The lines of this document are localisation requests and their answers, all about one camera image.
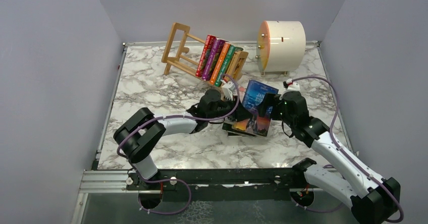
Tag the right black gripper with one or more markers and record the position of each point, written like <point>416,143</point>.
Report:
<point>271,99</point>

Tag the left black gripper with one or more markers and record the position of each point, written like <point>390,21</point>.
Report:
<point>242,113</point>

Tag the blue sunset cover book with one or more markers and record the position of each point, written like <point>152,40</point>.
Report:
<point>255,124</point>

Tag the green 104-storey treehouse book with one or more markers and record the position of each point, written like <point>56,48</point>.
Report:
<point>226,62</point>

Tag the orange 78-storey treehouse book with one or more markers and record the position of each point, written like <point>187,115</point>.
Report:
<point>219,62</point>

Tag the purple 117-storey treehouse book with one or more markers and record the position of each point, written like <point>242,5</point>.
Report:
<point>217,46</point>

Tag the red 13-storey treehouse book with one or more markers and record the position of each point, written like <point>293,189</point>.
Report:
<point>210,39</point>

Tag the wooden book rack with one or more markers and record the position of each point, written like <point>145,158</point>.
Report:
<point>175,53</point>

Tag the orange Huckleberry Finn book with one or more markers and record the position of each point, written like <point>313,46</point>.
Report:
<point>234,66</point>

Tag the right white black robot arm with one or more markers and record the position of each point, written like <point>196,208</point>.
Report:
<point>370,197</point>

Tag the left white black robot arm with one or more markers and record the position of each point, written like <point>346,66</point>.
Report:
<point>138,136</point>

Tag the white cylindrical drum box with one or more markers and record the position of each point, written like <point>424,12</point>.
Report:
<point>280,46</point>

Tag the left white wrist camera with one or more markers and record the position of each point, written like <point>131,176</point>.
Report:
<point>229,90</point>

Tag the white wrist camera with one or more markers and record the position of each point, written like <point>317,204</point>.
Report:
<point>291,85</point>
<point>229,90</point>

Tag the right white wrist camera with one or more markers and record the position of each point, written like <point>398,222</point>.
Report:
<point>291,85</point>

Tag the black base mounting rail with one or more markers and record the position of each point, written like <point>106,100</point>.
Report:
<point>281,184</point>

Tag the aluminium table frame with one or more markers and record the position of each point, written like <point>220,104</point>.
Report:
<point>142,83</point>

